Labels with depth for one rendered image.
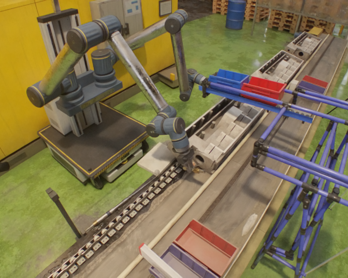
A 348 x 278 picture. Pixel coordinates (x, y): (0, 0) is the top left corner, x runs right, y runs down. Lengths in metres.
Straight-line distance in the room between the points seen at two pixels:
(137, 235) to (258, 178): 1.02
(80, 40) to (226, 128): 1.31
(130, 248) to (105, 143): 1.55
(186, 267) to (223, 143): 0.97
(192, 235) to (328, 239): 1.65
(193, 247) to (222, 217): 0.29
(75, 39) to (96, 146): 1.58
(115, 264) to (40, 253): 1.24
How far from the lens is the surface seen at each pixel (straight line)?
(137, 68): 1.63
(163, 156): 1.93
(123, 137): 2.85
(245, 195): 1.82
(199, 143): 1.83
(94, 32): 1.53
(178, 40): 2.22
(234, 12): 8.29
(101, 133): 2.97
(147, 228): 1.62
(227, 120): 2.11
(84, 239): 1.64
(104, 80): 2.58
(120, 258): 1.56
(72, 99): 2.39
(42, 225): 2.81
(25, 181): 3.31
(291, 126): 2.61
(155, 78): 4.59
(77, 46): 1.50
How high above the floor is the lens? 2.18
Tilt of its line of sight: 42 degrees down
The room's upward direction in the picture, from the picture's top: straight up
